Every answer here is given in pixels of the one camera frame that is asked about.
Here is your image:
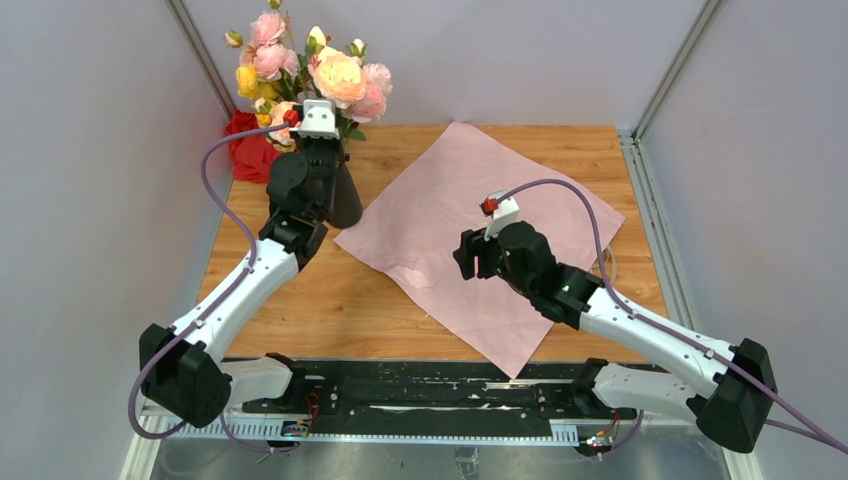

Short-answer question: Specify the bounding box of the peach rose stem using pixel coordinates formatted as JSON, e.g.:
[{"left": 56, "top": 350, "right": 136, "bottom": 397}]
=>
[
  {"left": 306, "top": 26, "right": 367, "bottom": 109},
  {"left": 223, "top": 30, "right": 258, "bottom": 66},
  {"left": 253, "top": 98, "right": 296, "bottom": 152}
]

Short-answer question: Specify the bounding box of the cream ribbon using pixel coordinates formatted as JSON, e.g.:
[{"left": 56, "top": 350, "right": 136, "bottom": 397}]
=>
[{"left": 591, "top": 246, "right": 618, "bottom": 282}]

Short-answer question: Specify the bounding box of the yellow rose bunch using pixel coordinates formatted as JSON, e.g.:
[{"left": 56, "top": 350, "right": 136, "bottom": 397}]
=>
[{"left": 235, "top": 65, "right": 281, "bottom": 127}]

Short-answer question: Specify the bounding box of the pink rose stem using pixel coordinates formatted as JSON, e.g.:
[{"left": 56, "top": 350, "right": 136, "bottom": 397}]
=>
[
  {"left": 344, "top": 38, "right": 394, "bottom": 144},
  {"left": 239, "top": 1, "right": 306, "bottom": 99}
]

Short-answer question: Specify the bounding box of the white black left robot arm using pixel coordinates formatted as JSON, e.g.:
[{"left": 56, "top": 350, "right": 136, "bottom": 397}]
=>
[{"left": 134, "top": 135, "right": 346, "bottom": 427}]

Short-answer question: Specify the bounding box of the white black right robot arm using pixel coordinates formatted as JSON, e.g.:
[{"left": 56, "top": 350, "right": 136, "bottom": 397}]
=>
[{"left": 453, "top": 221, "right": 777, "bottom": 453}]

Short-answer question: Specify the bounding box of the black vase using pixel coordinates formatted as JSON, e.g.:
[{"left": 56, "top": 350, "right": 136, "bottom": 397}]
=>
[{"left": 329, "top": 162, "right": 363, "bottom": 229}]

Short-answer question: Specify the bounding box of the red crumpled cloth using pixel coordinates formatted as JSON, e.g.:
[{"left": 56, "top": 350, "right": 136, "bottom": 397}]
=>
[{"left": 225, "top": 110, "right": 282, "bottom": 184}]

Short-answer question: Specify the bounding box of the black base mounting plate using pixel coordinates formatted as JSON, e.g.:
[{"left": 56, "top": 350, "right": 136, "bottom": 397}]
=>
[{"left": 178, "top": 357, "right": 710, "bottom": 440}]

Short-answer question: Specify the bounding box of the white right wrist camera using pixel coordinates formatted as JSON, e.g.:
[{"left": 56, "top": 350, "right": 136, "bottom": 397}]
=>
[{"left": 480, "top": 190, "right": 520, "bottom": 240}]

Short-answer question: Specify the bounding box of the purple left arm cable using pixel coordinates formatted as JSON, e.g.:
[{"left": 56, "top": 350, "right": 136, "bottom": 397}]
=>
[{"left": 127, "top": 109, "right": 303, "bottom": 455}]

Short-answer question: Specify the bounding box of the aluminium frame rail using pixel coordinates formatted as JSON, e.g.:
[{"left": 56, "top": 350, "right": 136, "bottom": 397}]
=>
[{"left": 142, "top": 372, "right": 747, "bottom": 446}]

